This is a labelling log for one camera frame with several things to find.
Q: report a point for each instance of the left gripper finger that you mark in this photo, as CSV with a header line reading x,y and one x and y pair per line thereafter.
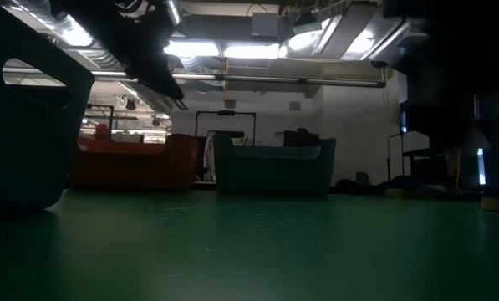
x,y
161,81

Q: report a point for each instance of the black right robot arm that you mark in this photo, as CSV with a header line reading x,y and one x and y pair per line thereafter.
x,y
462,42

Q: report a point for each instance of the white panel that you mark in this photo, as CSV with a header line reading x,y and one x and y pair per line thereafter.
x,y
416,144

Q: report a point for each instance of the ceiling light panel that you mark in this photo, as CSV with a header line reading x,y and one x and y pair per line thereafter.
x,y
251,51
195,48

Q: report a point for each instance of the grey panel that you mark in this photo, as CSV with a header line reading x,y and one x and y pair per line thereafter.
x,y
479,140

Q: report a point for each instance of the person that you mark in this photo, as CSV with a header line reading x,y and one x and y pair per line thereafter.
x,y
103,130

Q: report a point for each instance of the white hanging cloth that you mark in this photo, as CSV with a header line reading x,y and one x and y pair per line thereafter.
x,y
209,152

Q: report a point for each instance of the orange plastic basket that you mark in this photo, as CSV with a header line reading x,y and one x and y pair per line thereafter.
x,y
136,171

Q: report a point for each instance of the long metal ceiling pipe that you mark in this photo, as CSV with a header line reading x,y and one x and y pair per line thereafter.
x,y
274,78

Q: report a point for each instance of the grey ceiling box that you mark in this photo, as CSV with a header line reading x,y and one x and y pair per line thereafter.
x,y
265,25

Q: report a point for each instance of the black monitor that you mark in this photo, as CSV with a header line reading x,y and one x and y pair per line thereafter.
x,y
301,139

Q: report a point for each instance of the teal plastic basket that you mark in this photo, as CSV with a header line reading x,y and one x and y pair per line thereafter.
x,y
274,175

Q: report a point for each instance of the blue-grey plastic basket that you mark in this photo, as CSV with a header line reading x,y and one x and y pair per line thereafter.
x,y
23,146

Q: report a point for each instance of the green table mat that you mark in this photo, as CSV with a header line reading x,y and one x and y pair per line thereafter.
x,y
249,251

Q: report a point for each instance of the round silver ventilation duct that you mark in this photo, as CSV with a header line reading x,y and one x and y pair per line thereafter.
x,y
174,10

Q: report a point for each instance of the ribbed silver ventilation duct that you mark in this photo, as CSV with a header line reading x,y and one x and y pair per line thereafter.
x,y
94,58

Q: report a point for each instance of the black metal frame stand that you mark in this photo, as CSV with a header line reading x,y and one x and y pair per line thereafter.
x,y
226,113
111,123

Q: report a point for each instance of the grey wall plate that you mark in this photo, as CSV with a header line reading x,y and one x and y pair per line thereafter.
x,y
295,105
230,103

